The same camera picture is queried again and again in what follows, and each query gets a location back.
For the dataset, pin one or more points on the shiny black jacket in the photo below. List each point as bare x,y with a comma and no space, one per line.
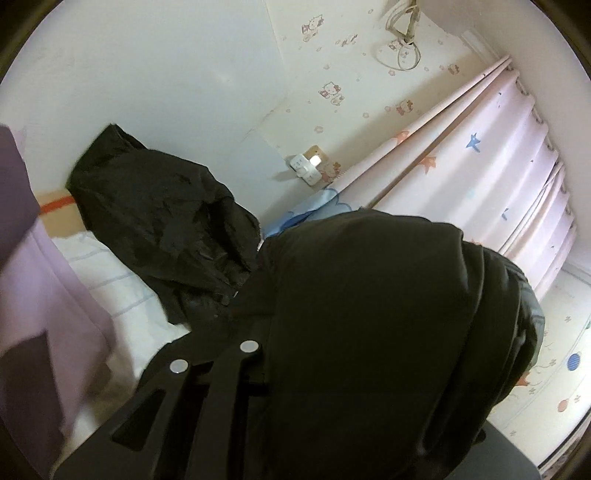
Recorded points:
161,221

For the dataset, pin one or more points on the pink star print curtain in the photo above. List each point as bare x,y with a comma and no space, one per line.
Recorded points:
489,184

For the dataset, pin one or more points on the cardboard box with orange tape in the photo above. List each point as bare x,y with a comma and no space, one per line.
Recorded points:
57,212

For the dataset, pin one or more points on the black puffer jacket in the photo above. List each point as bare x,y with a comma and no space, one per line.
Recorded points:
369,341

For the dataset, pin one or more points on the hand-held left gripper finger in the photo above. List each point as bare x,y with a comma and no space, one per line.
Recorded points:
152,415

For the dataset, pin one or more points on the white wall socket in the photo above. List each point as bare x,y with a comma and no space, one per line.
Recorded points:
305,169

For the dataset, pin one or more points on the white striped quilt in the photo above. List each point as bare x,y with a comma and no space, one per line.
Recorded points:
111,286

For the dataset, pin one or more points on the purple cloth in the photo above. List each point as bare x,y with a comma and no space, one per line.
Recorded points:
32,295

